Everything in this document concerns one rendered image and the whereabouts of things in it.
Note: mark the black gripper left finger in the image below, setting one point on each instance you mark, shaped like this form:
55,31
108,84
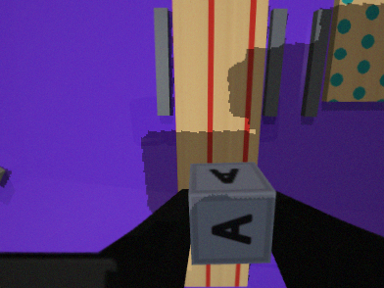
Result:
154,254

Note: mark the tan strip with teal dots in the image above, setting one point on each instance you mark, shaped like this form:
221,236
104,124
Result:
355,59

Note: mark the small white cube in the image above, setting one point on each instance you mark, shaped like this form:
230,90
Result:
1,173

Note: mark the tan strip with red lines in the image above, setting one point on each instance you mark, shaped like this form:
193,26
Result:
218,57

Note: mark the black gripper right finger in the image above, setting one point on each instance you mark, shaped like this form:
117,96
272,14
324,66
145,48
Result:
316,250

